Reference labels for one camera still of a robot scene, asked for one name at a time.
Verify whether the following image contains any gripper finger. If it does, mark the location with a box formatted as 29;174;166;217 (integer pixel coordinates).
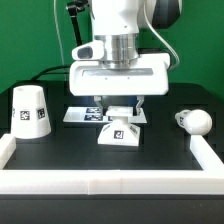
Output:
94;96;104;116
135;96;145;116

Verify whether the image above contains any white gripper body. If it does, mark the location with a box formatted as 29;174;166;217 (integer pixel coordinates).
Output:
69;53;170;96

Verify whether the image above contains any white lamp base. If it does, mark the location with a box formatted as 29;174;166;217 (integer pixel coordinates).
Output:
97;106;140;146

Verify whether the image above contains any white lamp bulb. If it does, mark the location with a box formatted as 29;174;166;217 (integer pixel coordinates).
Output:
175;109;212;135

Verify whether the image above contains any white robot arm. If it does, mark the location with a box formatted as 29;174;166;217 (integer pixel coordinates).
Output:
69;0;182;117

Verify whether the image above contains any white lamp shade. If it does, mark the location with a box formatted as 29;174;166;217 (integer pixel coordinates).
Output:
11;85;51;139

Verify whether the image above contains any white marker plate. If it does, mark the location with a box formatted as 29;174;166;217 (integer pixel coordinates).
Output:
63;106;147;124

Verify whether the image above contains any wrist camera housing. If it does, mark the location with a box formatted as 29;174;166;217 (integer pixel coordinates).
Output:
72;40;104;61

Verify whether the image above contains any black cable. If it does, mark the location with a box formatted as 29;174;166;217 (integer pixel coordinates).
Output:
30;64;72;82

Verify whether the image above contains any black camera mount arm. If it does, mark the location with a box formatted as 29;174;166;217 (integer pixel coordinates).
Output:
66;0;88;46

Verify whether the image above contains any white fence frame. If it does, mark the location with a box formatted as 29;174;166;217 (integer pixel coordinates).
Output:
0;134;224;195

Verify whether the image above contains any white cable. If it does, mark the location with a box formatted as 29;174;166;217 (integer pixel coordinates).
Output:
53;0;68;81

